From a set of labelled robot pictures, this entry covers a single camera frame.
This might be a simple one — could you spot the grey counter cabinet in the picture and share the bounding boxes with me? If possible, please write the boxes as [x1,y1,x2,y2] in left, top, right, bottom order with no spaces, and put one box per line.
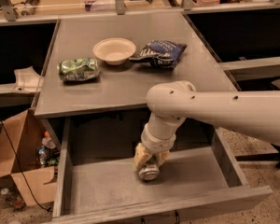
[35,11,235,119]

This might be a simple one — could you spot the white paper bowl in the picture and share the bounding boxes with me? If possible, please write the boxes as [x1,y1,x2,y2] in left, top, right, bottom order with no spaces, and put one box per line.
[93,38,136,65]

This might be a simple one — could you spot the plastic bottle on floor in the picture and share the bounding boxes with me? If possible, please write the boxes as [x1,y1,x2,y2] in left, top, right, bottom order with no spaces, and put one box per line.
[0,188,25,210]

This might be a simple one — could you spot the green chip bag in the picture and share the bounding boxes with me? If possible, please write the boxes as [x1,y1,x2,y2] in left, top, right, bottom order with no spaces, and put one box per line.
[57,58,100,82]

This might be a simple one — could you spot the brown cardboard box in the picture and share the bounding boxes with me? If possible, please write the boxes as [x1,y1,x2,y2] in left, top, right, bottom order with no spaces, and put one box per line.
[0,109,56,206]

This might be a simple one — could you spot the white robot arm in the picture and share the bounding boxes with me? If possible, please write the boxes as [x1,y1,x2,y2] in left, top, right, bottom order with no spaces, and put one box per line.
[134,81,280,169]

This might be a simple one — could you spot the bottles in cardboard box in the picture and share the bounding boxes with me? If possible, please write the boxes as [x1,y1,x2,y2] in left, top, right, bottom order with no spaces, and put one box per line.
[37,132,60,168]

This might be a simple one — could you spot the blue chip bag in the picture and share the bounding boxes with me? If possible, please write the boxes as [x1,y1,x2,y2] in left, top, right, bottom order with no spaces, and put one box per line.
[129,40,188,69]

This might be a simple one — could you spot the grey open drawer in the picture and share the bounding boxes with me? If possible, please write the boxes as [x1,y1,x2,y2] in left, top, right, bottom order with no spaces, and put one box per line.
[53,108,272,224]

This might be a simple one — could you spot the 7up soda can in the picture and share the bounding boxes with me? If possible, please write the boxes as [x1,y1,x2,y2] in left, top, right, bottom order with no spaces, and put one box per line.
[137,155,160,181]

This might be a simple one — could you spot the grey metal post left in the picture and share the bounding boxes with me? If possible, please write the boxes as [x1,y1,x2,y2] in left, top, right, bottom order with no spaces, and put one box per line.
[0,0,18,21]

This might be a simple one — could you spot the grey bracket left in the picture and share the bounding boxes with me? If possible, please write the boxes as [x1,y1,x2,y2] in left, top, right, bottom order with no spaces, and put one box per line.
[13,66,44,92]

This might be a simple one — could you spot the black cable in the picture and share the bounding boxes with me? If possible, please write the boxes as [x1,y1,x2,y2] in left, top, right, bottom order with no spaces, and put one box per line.
[0,98,53,213]

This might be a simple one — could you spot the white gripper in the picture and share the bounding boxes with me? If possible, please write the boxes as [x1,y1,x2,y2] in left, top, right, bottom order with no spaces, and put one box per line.
[133,125,176,171]

